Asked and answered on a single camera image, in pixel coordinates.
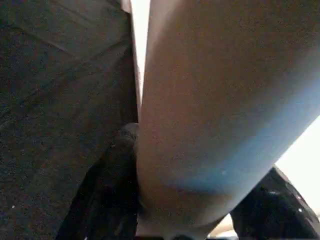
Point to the white plastic table leg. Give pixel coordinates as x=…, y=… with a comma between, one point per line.
x=212, y=100

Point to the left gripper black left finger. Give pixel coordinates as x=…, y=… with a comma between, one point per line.
x=110, y=195

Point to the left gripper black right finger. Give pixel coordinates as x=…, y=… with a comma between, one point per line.
x=275, y=212

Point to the white flat board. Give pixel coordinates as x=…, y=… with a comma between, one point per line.
x=141, y=37

